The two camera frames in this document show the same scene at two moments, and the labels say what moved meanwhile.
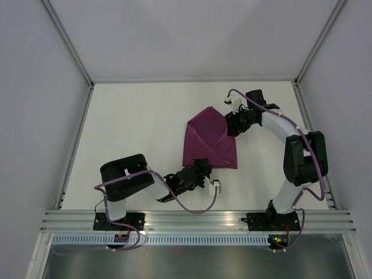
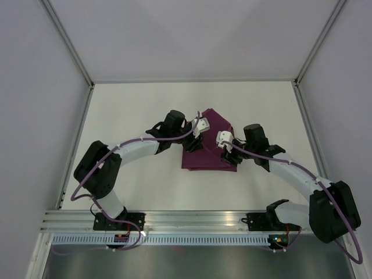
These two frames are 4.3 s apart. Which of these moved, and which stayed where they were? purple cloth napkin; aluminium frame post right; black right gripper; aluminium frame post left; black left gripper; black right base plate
Moved: black right gripper; black left gripper
Stayed: aluminium frame post left; purple cloth napkin; black right base plate; aluminium frame post right
